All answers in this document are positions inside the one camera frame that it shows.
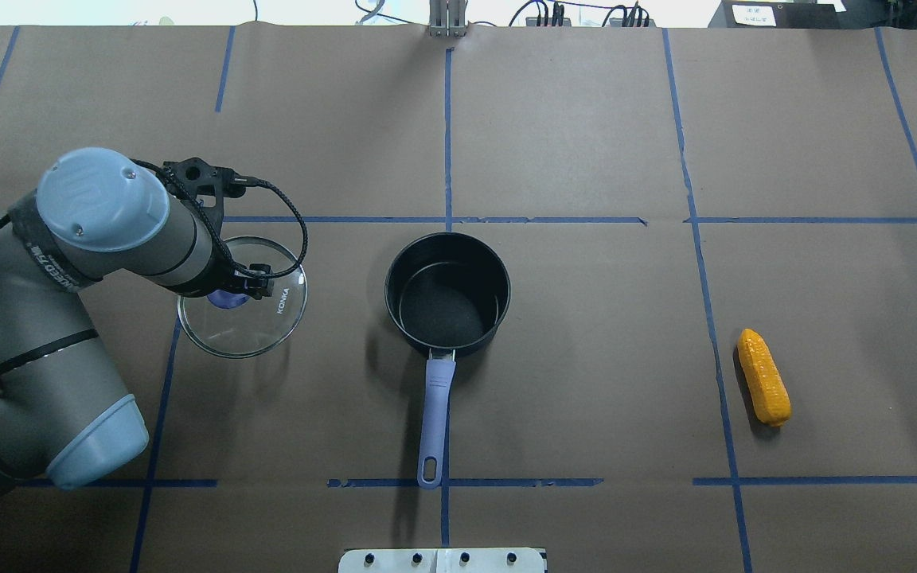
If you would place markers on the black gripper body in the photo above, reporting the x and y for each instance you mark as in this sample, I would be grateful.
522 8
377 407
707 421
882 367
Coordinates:
254 282

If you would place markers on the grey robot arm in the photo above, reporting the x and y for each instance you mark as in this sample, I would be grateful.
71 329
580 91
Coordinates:
65 412

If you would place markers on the dark blue saucepan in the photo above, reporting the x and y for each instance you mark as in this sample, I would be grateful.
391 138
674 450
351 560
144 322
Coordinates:
447 293

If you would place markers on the yellow corn cob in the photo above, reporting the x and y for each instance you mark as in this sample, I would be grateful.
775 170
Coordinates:
768 393

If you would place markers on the grey metal bracket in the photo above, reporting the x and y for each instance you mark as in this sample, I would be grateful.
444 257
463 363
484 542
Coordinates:
447 18

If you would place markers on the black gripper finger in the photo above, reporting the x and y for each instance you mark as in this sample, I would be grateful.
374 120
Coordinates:
254 288
258 271

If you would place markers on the black box with label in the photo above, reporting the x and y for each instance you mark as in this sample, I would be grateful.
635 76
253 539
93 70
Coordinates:
775 15

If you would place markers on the glass pot lid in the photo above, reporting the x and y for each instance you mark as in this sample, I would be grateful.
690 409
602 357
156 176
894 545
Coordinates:
234 326

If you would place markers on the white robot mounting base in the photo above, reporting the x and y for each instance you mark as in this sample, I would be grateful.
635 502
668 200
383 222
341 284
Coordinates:
514 559

